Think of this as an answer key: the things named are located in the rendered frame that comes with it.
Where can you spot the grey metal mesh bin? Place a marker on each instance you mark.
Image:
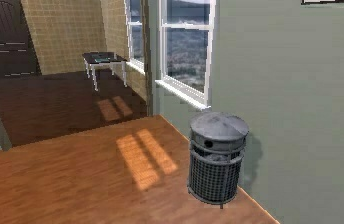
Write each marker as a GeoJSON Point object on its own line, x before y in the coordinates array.
{"type": "Point", "coordinates": [215, 166]}

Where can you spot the dark top white leg table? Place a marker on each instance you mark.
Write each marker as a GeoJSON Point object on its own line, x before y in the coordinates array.
{"type": "Point", "coordinates": [104, 63]}

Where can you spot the white framed wall picture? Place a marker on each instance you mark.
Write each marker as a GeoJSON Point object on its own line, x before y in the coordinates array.
{"type": "Point", "coordinates": [330, 1]}

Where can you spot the white framed window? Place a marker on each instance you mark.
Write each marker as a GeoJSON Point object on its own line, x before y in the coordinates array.
{"type": "Point", "coordinates": [136, 36]}
{"type": "Point", "coordinates": [186, 53]}

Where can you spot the teal flat book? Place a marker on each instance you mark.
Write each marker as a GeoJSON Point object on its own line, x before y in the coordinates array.
{"type": "Point", "coordinates": [101, 59]}

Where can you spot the dark brown cabinet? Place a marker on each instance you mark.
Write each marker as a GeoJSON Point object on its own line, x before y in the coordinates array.
{"type": "Point", "coordinates": [3, 40]}

